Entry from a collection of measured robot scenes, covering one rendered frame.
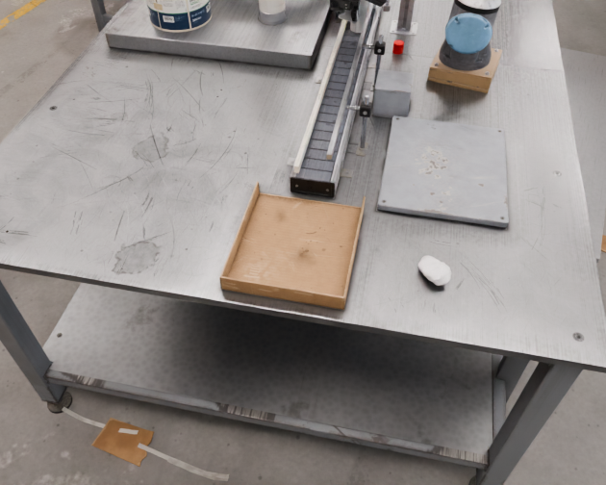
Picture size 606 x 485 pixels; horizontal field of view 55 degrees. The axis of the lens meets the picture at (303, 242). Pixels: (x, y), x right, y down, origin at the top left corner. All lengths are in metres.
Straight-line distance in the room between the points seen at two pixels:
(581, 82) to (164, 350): 1.51
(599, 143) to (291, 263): 0.91
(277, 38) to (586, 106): 0.94
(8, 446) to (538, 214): 1.72
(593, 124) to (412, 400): 0.93
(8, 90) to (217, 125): 2.16
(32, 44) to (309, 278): 3.08
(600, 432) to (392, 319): 1.15
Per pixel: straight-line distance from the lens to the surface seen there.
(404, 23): 2.10
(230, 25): 2.02
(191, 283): 1.26
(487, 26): 1.64
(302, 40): 1.92
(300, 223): 1.34
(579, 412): 2.20
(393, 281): 1.25
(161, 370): 1.87
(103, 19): 3.78
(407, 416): 1.78
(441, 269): 1.25
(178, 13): 1.98
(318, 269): 1.25
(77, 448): 2.08
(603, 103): 1.92
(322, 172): 1.40
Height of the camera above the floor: 1.80
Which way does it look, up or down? 48 degrees down
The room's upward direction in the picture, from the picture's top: straight up
